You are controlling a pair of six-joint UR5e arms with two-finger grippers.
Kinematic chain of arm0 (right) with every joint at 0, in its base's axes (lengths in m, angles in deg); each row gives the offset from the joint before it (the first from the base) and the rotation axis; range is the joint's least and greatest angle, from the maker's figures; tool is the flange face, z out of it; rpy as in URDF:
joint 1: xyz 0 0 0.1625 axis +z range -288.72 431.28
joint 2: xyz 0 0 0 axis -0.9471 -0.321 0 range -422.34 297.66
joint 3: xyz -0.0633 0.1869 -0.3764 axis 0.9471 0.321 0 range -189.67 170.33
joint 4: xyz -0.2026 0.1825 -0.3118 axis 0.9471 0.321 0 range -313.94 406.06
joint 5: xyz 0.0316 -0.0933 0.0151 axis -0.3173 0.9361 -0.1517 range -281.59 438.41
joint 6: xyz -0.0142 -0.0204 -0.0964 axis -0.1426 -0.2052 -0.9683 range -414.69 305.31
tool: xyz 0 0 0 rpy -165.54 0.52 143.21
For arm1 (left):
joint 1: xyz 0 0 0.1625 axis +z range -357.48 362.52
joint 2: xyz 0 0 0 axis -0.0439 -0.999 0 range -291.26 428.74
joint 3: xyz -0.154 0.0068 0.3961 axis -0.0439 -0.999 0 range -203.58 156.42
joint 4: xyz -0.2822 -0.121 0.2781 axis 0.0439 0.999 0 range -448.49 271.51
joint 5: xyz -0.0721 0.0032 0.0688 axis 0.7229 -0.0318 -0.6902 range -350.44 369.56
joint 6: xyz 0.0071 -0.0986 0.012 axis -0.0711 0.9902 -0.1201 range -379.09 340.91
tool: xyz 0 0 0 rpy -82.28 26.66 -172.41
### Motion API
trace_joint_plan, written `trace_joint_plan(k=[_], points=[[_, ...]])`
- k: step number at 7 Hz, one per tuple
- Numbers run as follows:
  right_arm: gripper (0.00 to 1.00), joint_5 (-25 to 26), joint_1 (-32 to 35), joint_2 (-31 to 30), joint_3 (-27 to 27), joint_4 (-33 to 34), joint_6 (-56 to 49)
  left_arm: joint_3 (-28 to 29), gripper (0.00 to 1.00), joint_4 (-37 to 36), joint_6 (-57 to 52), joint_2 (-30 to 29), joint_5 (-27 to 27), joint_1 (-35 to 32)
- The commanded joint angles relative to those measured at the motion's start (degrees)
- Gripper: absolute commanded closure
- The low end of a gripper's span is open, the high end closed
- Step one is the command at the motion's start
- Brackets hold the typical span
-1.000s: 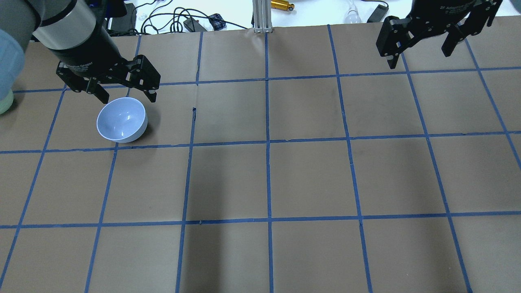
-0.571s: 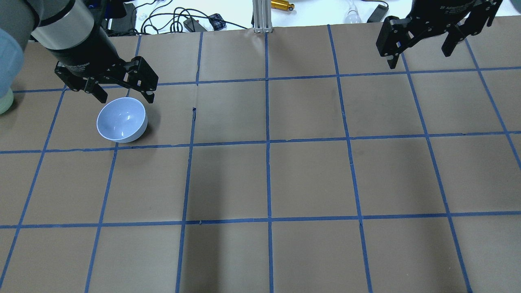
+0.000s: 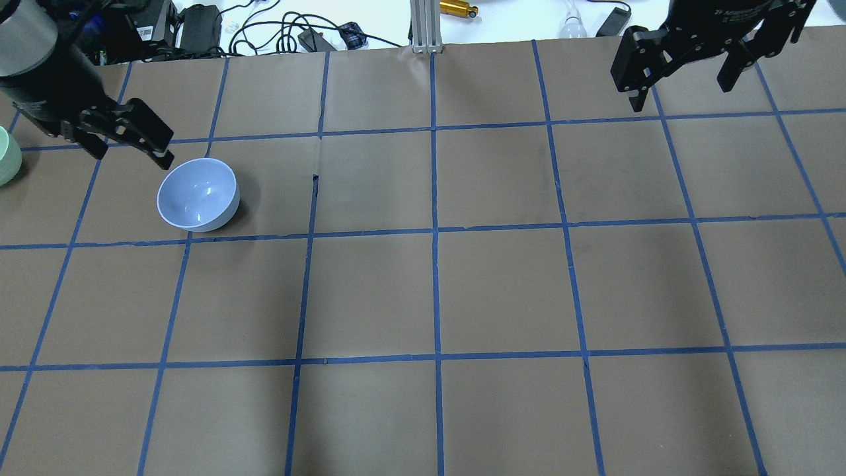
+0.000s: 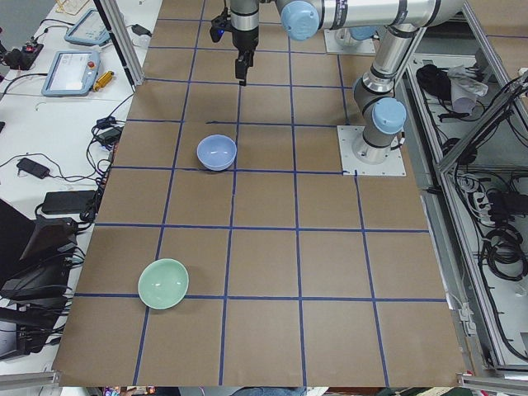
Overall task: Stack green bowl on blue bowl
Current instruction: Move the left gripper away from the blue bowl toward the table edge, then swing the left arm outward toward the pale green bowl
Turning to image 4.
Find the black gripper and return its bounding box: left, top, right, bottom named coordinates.
left=230, top=0, right=259, bottom=86

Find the green bowl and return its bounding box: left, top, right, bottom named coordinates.
left=138, top=258, right=189, bottom=309

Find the blue bowl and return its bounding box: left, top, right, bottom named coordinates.
left=196, top=134, right=238, bottom=172

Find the black power adapter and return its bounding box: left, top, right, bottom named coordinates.
left=131, top=24, right=152, bottom=36

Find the yellow tool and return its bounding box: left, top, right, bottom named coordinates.
left=92, top=70, right=115, bottom=92

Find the upper teach pendant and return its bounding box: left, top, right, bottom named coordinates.
left=64, top=8, right=111, bottom=46

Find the teach pendant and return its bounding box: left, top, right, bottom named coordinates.
left=41, top=50, right=100, bottom=97
left=64, top=8, right=111, bottom=46

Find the lower teach pendant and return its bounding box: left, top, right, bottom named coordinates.
left=41, top=50, right=100, bottom=97

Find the brown paper table mat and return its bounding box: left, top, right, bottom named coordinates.
left=54, top=1, right=464, bottom=387

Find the black phone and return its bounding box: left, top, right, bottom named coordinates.
left=16, top=158, right=50, bottom=179

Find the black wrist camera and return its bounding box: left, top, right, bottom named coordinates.
left=210, top=14, right=230, bottom=43

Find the aluminium frame post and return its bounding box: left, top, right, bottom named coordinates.
left=93, top=0, right=144, bottom=87

